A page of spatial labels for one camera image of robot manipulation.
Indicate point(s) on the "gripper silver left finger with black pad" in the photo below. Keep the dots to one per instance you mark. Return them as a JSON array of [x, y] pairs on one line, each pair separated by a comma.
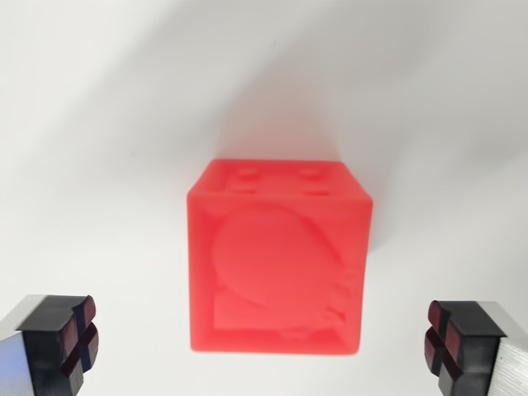
[[45, 342]]

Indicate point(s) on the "red embossed cube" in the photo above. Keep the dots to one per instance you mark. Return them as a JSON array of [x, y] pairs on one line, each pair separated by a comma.
[[280, 264]]

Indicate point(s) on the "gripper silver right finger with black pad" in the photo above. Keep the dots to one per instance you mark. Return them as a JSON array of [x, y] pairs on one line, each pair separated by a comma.
[[474, 346]]

